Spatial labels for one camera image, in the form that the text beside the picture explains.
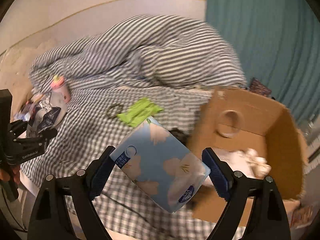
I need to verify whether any grey plush toy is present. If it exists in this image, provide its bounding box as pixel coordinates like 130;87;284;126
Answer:
213;148;271;179

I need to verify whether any beaded bracelet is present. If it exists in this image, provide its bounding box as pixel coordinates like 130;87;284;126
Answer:
106;103;124;119

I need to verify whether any green wet wipes pack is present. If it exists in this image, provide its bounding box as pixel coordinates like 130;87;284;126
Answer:
117;98;164;127

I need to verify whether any blue floral tissue pack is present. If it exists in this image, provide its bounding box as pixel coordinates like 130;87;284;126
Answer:
110;117;210;213

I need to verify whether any person's left hand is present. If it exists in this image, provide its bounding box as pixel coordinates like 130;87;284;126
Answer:
0;165;21;184

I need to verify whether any orange book on floor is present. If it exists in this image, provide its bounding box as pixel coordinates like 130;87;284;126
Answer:
290;204;317;229

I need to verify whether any silver snack bags pile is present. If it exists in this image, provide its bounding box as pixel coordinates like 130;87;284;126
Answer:
14;92;67;138

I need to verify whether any pink cartoon cup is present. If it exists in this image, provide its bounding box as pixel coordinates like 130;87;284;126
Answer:
50;75;71;103

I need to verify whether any checkered bed sheet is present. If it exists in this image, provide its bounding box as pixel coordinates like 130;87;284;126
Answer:
21;87;214;239

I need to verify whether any brown cardboard box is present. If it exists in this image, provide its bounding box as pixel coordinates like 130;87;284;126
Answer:
187;87;307;213

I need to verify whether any floral patterned bag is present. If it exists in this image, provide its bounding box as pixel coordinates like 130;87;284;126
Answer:
249;77;272;98

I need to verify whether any grey checkered duvet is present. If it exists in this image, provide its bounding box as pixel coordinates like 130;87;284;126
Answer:
29;15;247;93

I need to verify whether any teal curtain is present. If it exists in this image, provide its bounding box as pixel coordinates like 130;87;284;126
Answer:
206;0;319;122

